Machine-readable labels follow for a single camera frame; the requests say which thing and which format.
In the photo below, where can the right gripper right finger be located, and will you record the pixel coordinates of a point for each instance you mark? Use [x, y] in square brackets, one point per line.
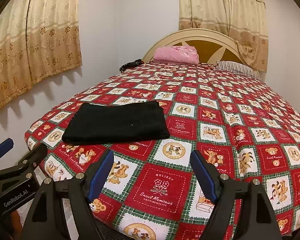
[207, 176]

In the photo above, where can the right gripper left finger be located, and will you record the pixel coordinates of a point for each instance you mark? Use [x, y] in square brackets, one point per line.
[97, 174]

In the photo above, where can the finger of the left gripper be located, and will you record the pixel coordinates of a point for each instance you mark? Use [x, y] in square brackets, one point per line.
[6, 146]

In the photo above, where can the black pants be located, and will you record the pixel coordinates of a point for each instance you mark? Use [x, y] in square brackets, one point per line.
[134, 122]

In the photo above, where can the left hand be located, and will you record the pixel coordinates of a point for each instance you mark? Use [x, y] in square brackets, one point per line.
[12, 227]

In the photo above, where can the red patchwork bedspread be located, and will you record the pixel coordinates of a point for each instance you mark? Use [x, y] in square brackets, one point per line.
[238, 123]

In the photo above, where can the striped pillow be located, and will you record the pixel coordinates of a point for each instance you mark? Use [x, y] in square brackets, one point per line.
[238, 68]

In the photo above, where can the black item beside bed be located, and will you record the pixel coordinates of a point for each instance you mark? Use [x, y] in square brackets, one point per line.
[131, 65]

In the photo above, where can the pink folded blanket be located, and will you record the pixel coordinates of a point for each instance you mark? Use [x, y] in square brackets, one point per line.
[177, 54]

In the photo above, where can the cream wooden headboard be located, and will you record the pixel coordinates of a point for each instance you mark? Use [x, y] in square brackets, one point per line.
[211, 45]

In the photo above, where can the beige curtain behind bed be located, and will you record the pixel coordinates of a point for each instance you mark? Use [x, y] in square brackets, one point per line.
[242, 20]

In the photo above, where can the beige curtain left wall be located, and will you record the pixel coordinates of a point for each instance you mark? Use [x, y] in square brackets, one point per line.
[38, 39]

